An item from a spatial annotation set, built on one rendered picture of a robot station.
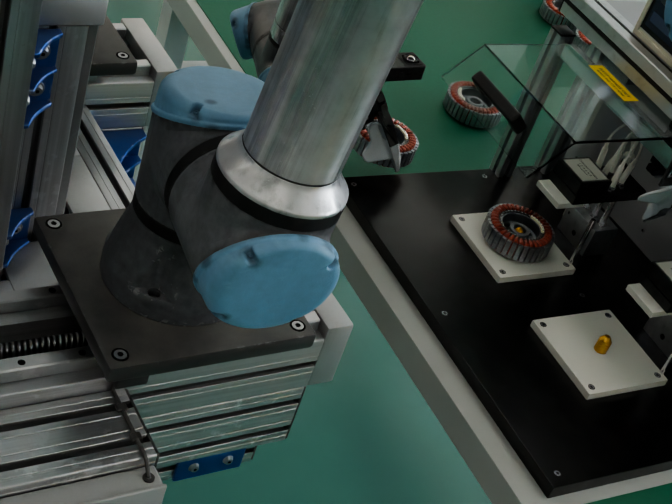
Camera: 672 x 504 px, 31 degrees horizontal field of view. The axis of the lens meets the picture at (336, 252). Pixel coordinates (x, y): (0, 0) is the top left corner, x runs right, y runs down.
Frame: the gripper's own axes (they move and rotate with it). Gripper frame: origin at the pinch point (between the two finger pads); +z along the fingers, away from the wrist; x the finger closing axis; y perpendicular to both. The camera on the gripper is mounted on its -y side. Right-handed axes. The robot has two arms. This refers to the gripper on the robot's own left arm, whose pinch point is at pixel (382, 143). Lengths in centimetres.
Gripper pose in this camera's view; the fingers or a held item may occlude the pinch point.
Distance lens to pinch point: 198.8
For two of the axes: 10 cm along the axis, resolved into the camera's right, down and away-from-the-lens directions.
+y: -8.9, 4.3, -1.4
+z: 1.8, 6.3, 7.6
